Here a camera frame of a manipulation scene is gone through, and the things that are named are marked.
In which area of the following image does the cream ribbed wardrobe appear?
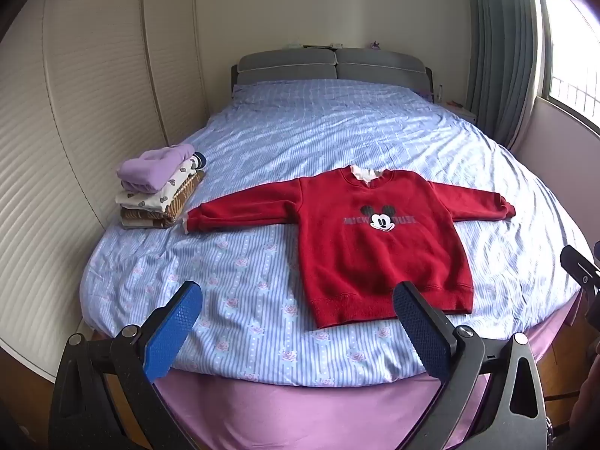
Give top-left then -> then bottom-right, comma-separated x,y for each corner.
0,0 -> 212,380

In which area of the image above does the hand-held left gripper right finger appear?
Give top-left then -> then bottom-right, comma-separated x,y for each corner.
393,281 -> 549,450

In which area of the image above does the purple bed sheet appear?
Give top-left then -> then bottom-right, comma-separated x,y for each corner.
152,309 -> 582,450

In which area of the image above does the red cartoon print sweater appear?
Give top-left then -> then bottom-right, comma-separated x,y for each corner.
185,165 -> 516,330

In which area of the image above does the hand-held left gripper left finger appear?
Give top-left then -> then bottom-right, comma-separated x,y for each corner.
48,280 -> 203,450

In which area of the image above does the window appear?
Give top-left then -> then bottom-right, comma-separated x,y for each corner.
534,0 -> 600,137

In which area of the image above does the bed with blue striped sheet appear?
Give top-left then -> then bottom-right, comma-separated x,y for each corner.
79,79 -> 584,387

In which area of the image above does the brown striped folded garment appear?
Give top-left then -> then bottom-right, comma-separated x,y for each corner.
120,171 -> 206,230

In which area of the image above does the purple folded garment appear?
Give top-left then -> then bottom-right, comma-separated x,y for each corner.
117,144 -> 195,194

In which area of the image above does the grey padded bed headboard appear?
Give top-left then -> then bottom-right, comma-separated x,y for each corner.
231,48 -> 434,101

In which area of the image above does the grey-green curtain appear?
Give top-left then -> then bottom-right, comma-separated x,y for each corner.
469,0 -> 545,151

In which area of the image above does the person's right forearm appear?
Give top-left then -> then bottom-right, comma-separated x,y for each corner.
569,342 -> 600,441

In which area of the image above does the white printed folded garment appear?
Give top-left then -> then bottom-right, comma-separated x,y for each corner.
116,159 -> 198,212

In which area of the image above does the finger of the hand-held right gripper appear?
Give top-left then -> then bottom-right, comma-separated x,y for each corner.
560,244 -> 600,291

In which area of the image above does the white nightstand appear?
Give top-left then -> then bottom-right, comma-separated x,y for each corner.
445,98 -> 478,125

